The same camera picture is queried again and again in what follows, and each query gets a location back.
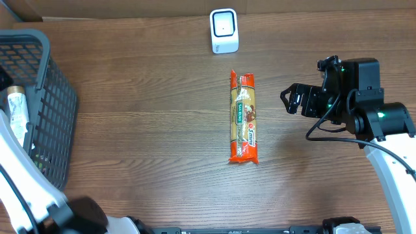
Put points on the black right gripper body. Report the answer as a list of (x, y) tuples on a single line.
[(307, 100)]

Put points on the orange spaghetti pack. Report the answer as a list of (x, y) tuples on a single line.
[(243, 119)]

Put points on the white tube gold cap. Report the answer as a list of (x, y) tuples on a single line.
[(19, 114)]

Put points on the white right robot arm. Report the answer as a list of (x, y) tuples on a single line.
[(349, 107)]

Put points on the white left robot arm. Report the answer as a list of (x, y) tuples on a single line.
[(34, 205)]

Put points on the white barcode scanner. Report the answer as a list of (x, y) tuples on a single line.
[(224, 31)]

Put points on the grey plastic mesh basket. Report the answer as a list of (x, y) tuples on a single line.
[(51, 101)]

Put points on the brown cardboard backboard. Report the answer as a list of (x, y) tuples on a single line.
[(35, 10)]

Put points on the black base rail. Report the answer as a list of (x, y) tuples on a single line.
[(289, 230)]

